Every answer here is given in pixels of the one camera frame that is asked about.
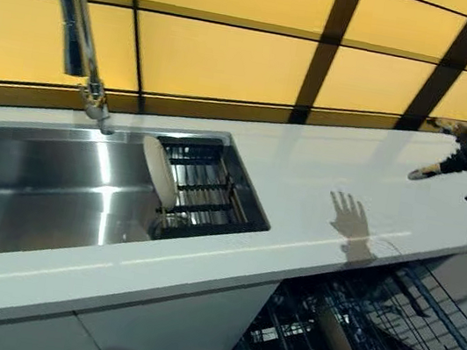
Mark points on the beige round plate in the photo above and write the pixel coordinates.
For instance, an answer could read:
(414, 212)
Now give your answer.
(160, 172)
(341, 347)

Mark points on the black sink drying rack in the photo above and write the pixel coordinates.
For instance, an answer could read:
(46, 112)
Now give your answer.
(209, 189)

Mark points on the round steel sink drain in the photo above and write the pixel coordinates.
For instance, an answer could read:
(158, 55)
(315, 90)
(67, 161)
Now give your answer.
(170, 223)

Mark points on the chrome kitchen faucet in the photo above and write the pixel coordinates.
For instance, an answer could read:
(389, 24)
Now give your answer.
(73, 34)

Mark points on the stainless steel sink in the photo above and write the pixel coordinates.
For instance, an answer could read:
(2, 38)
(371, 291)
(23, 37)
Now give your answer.
(36, 188)

